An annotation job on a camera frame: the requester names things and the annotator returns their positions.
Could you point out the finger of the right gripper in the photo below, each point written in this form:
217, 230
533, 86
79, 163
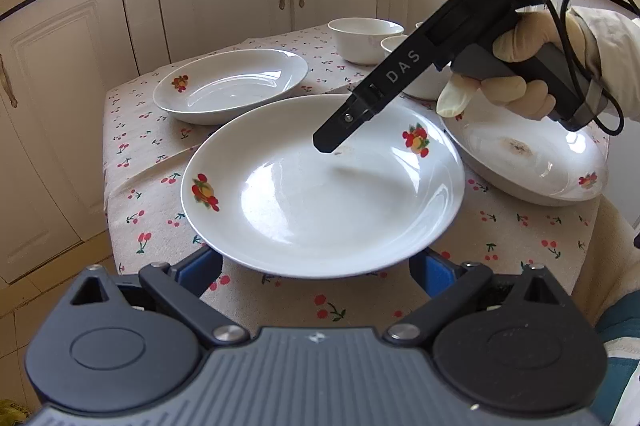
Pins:
345, 121

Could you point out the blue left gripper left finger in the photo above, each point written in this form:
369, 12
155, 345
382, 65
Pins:
199, 270

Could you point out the white kitchen cabinets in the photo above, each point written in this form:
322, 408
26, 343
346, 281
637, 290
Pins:
60, 60

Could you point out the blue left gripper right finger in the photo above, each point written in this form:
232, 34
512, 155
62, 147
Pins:
434, 272

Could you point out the beige right sleeve forearm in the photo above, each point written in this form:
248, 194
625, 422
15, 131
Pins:
617, 38

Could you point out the cherry print tablecloth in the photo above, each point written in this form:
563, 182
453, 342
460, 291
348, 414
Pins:
145, 153

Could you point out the large white fruit-print plate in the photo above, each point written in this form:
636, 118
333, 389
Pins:
260, 193

